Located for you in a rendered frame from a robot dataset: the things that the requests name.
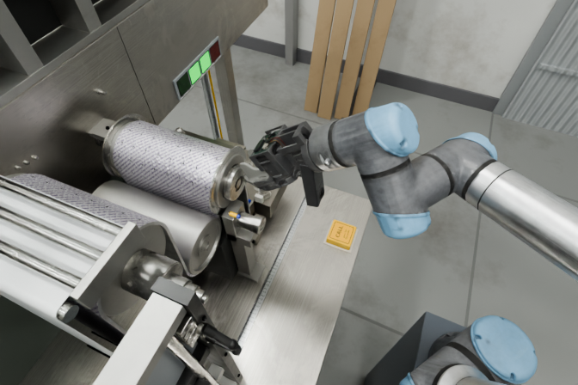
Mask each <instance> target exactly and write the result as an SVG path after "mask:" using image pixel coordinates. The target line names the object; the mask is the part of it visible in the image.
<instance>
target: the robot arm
mask: <svg viewBox="0 0 578 385"><path fill-rule="evenodd" d="M277 129H280V130H278V131H274V130H277ZM265 133H266V134H267V135H265V136H263V137H262V139H261V140H260V141H259V143H258V144H257V145H256V147H255V149H251V150H249V151H248V154H249V159H250V160H251V161H252V162H253V163H254V165H255V167H254V168H253V167H252V166H250V165H248V164H247V163H246V162H241V163H240V167H241V169H242V170H243V172H244V173H245V176H244V179H245V180H246V181H247V182H248V183H249V184H251V185H253V186H256V187H258V188H260V189H261V190H264V191H272V190H274V189H277V188H281V187H282V186H287V185H290V184H291V183H293V182H294V181H295V180H297V179H298V177H299V176H300V177H302V181H303V186H304V195H305V199H306V204H307V205H308V206H313V207H318V206H319V205H320V202H321V199H322V198H323V196H324V184H323V171H333V170H337V169H341V168H349V167H353V166H357V169H358V171H359V173H360V177H361V179H362V182H363V184H364V187H365V189H366V193H367V196H368V198H369V200H370V203H371V205H372V209H373V211H372V212H373V214H374V215H375V216H376V218H377V220H378V223H379V226H380V228H381V229H382V231H383V233H384V234H385V235H386V236H388V237H390V238H393V239H407V238H410V237H414V236H417V235H419V234H421V233H423V232H424V231H426V230H427V228H428V226H430V224H431V218H430V216H429V215H430V211H429V210H428V209H427V208H429V207H430V206H432V205H434V204H436V203H438V202H439V201H441V200H442V199H444V198H446V197H447V196H449V195H451V194H452V193H456V194H457V195H458V196H459V197H461V198H462V199H464V200H465V201H466V202H468V203H469V204H471V205H472V206H474V207H475V208H477V209H478V210H479V211H480V212H481V213H483V214H484V215H486V216H487V217H489V218H490V219H492V220H493V221H494V222H496V223H498V224H499V225H500V226H502V228H504V229H505V230H507V231H508V232H509V233H511V234H512V235H514V236H515V237H517V238H518V239H519V240H521V241H522V242H524V243H525V244H526V245H527V246H529V247H530V248H532V249H533V250H534V251H536V252H537V253H539V254H540V255H542V256H543V257H545V258H546V259H547V260H548V261H549V262H551V263H552V264H554V265H555V266H557V267H558V268H560V269H561V270H562V271H564V272H565V273H567V274H568V275H569V276H570V277H571V278H573V279H575V280H576V281H577V282H578V208H577V207H575V206H573V205H572V204H570V203H569V202H567V201H565V200H564V199H561V198H559V197H558V196H556V195H555V194H554V193H552V192H550V191H548V190H546V189H544V188H543V187H541V186H540V185H538V184H536V183H535V182H533V181H531V180H529V179H527V178H526V177H525V176H523V175H521V174H519V173H517V172H516V171H514V170H512V169H511V168H509V167H507V166H506V165H504V164H502V163H501V162H498V161H497V152H496V149H495V146H494V145H492V144H491V143H490V141H489V140H488V139H487V138H486V137H485V136H484V135H482V134H479V133H475V132H467V133H464V134H462V135H460V136H457V137H453V138H450V139H448V140H446V141H445V142H444V143H443V144H441V145H440V146H438V147H436V148H434V149H432V150H430V151H429V152H427V153H425V154H423V155H421V156H418V157H416V158H415V159H413V160H411V161H410V159H409V154H411V153H413V152H414V151H415V150H416V149H417V147H418V144H419V140H420V135H419V132H418V125H417V122H416V119H415V116H414V114H413V113H412V112H411V110H410V109H409V108H408V107H407V106H405V105H404V104H402V103H399V102H394V103H390V104H387V105H383V106H380V107H371V108H369V109H367V110H366V111H364V112H362V113H357V114H355V115H352V116H349V117H346V118H344V119H339V120H336V121H333V122H330V123H328V124H325V125H320V126H318V127H316V128H315V129H314V130H313V129H312V128H311V126H310V125H309V124H308V123H307V121H304V122H302V123H299V124H296V125H293V126H290V127H287V126H286V124H283V125H279V126H276V127H274V128H272V129H270V130H267V131H265ZM537 365H538V360H537V357H536V352H535V349H534V346H533V344H532V342H531V341H530V339H529V338H528V337H527V335H526V334H525V333H524V332H523V331H522V330H521V329H520V328H519V327H518V326H517V325H516V324H514V323H513V322H511V321H510V320H508V319H506V318H503V317H500V316H497V315H487V316H484V317H481V318H478V319H476V320H475V321H474V322H473V323H472V324H471V325H470V326H469V327H467V328H466V329H465V330H464V331H463V332H461V333H459V332H452V333H446V334H444V335H442V336H440V337H439V338H438V339H436V340H435V341H434V343H433V344H432V346H431V348H430V351H429V354H428V359H427V360H426V361H425V362H424V363H422V364H421V365H420V366H418V367H417V368H416V369H415V370H413V371H412V372H411V373H408V374H407V376H406V377H405V378H403V379H402V380H401V381H400V383H399V385H516V384H521V383H525V382H527V381H528V380H529V379H530V378H531V377H532V376H533V375H534V374H535V372H536V369H537Z"/></svg>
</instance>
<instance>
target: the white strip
mask: <svg viewBox="0 0 578 385"><path fill-rule="evenodd" d="M0 295H2V296H4V297H6V298H8V299H9V300H10V301H12V302H14V303H16V304H18V305H20V306H22V307H23V308H25V309H27V310H29V311H30V312H32V313H34V314H36V315H38V316H39V317H41V318H42V319H44V320H46V321H48V322H50V323H52V324H53V325H54V326H56V327H59V328H60V329H62V330H64V331H66V332H67V333H69V334H71V335H73V336H74V337H76V338H78V339H80V340H81V341H83V342H85V343H86V344H87V347H89V348H91V349H92V350H94V351H97V352H99V353H101V354H102V355H104V356H106V357H107V358H111V356H112V355H113V352H111V351H110V350H108V349H107V348H105V347H103V346H102V345H99V344H98V343H96V342H95V341H94V340H92V339H90V338H88V337H87V336H85V335H83V334H82V333H79V332H78V331H77V330H75V329H74V328H72V327H70V326H68V325H66V324H65V323H68V322H70V321H72V320H73V319H74V318H75V317H76V315H77V313H78V310H79V307H78V306H77V305H76V304H74V303H72V302H69V301H67V300H66V299H67V298H68V295H66V294H65V293H63V292H61V291H59V290H56V289H54V288H53V287H51V286H49V285H47V284H44V283H42V282H40V281H39V280H37V279H35V278H32V277H30V276H28V275H27V274H25V273H23V272H20V271H18V270H16V269H14V268H12V267H10V266H7V265H5V264H4V263H2V262H0ZM64 322H65V323H64Z"/></svg>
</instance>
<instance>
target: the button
mask: <svg viewBox="0 0 578 385"><path fill-rule="evenodd" d="M355 231H356V227H354V226H353V225H350V224H347V223H343V222H340V221H337V220H334V221H333V223H332V225H331V228H330V230H329V234H328V236H327V240H326V242H327V243H330V244H333V245H335V246H337V247H340V248H344V249H346V250H349V249H350V247H351V244H352V241H353V238H354V234H355Z"/></svg>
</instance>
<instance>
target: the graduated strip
mask: <svg viewBox="0 0 578 385"><path fill-rule="evenodd" d="M306 207H307V204H306V199H305V195H304V197H303V200H302V202H301V204H300V206H299V208H298V210H297V213H296V215H295V217H294V218H293V220H292V223H291V225H290V228H289V230H288V231H287V233H286V236H285V238H284V240H283V242H282V244H281V246H280V249H279V251H278V253H277V255H276V257H275V259H274V262H273V264H272V265H271V267H270V270H269V272H268V274H267V276H266V278H265V280H264V283H263V285H262V287H261V289H260V291H259V293H258V295H257V298H256V299H255V302H254V304H253V306H252V308H251V310H250V312H249V315H248V317H247V319H246V321H245V322H244V325H243V328H242V330H241V332H240V333H239V335H238V337H237V343H238V344H239V345H240V346H241V347H242V349H243V346H244V344H245V342H246V339H247V338H248V336H249V333H250V330H251V328H252V326H253V325H254V323H255V319H256V317H257V315H258V314H259V311H260V309H261V306H262V304H263V302H264V300H265V298H266V296H267V293H268V291H269V289H270V287H271V284H272V282H273V281H274V278H275V275H276V273H277V271H278V270H279V268H280V264H281V262H282V260H283V259H284V256H285V254H286V251H287V249H288V247H289V245H290V243H291V241H292V238H293V236H294V234H295V232H296V229H297V227H298V225H299V223H300V220H301V218H302V216H303V215H304V211H305V209H306Z"/></svg>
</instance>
